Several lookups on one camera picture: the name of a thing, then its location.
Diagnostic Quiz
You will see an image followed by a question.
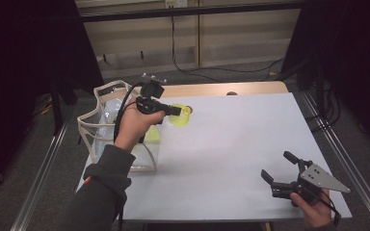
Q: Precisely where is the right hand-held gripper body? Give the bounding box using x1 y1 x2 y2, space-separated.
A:
271 163 352 205

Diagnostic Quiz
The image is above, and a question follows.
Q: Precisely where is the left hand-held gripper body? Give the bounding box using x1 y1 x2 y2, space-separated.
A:
135 72 170 116

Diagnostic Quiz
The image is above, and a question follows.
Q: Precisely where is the yellow shuttlecock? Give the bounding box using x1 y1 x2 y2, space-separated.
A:
144 124 161 144
168 102 194 128

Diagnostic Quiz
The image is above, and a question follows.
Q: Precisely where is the clear bag with beige trim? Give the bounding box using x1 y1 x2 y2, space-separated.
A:
76 79 165 172

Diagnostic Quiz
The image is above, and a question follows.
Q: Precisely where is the person's left hand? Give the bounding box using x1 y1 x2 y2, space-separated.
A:
114 96 167 153

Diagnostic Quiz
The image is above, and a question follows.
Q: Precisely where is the person's right hand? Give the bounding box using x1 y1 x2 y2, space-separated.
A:
290 189 333 228

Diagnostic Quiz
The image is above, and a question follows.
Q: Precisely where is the black metal stand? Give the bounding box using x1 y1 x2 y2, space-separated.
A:
49 76 79 137

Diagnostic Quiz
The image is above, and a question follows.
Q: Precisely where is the wooden cabinet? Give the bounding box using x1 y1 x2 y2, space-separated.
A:
76 0 303 80

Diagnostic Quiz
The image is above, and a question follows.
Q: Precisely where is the black horizontal bar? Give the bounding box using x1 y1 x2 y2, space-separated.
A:
80 1 306 23

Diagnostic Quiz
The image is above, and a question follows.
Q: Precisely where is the right hand-held gripper cable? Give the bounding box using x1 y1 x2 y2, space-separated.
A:
308 188 342 227

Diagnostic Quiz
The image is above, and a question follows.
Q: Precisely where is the hand-held gripper cable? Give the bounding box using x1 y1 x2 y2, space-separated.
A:
113 81 146 144
308 188 342 227

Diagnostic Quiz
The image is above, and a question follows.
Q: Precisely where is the left hand-held gripper cable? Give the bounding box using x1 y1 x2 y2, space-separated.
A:
113 81 146 144

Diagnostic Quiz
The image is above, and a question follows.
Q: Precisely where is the aluminium rail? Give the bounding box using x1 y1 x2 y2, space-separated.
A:
10 121 70 231
301 90 370 231

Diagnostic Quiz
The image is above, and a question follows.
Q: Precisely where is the black floor cable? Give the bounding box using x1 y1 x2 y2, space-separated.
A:
171 15 285 83

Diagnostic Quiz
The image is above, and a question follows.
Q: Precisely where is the bundle of black cables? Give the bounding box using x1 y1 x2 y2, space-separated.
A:
304 79 342 133

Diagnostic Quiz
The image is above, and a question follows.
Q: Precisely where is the white wall socket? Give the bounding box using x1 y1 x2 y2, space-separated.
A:
165 0 189 10

